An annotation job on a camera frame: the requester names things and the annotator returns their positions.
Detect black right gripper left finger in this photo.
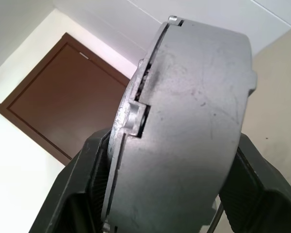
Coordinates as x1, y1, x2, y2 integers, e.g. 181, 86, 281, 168
28, 128, 113, 233

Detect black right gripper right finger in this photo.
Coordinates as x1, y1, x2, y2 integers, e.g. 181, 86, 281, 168
219, 133, 291, 233

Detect grey metal motor lid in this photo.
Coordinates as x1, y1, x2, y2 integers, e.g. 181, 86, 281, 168
101, 15, 185, 233

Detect grey metal motor housing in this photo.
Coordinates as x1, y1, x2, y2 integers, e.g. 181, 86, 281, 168
106, 20, 258, 233

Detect brown wooden door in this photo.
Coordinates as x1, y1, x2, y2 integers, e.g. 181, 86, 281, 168
0, 32, 132, 167

